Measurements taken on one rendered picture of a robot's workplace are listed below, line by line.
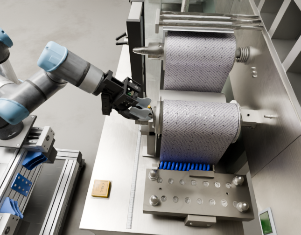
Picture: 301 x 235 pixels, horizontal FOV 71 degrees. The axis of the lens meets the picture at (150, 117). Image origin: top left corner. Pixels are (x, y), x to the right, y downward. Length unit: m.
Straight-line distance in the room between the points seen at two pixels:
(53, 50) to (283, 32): 0.65
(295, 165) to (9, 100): 0.71
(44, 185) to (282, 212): 1.62
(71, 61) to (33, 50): 2.92
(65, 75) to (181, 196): 0.58
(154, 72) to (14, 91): 0.93
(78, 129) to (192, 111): 1.75
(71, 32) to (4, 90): 3.03
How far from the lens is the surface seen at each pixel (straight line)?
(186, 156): 0.84
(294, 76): 0.68
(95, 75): 0.58
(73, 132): 2.30
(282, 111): 0.66
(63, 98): 2.63
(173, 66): 0.79
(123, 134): 1.11
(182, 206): 0.84
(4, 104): 0.63
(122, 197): 0.98
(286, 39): 0.80
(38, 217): 1.84
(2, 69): 1.10
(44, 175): 1.93
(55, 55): 0.57
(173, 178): 0.86
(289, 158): 0.62
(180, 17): 0.80
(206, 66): 0.80
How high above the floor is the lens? 1.84
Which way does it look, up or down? 55 degrees down
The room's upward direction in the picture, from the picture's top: straight up
